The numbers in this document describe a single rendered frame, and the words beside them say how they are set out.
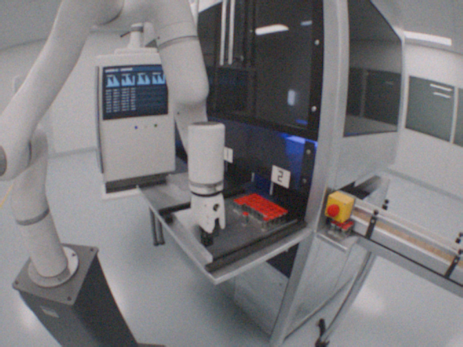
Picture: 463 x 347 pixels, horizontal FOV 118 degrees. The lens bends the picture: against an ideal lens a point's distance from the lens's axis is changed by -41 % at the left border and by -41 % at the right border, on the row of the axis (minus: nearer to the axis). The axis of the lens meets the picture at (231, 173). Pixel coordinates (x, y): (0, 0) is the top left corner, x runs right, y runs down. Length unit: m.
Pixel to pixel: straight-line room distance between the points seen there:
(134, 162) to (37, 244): 0.95
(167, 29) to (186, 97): 0.15
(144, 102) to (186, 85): 0.92
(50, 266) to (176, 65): 0.60
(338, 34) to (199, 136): 0.50
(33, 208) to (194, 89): 0.47
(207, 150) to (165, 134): 0.95
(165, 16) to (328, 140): 0.56
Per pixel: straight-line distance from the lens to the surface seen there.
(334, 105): 0.71
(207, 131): 0.50
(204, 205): 0.56
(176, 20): 0.50
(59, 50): 0.52
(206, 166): 0.52
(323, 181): 0.76
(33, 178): 0.65
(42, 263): 0.70
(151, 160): 1.46
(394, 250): 0.85
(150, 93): 1.40
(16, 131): 0.53
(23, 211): 0.62
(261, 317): 1.37
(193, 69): 0.48
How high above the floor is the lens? 1.31
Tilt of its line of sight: 20 degrees down
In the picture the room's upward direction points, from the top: 3 degrees clockwise
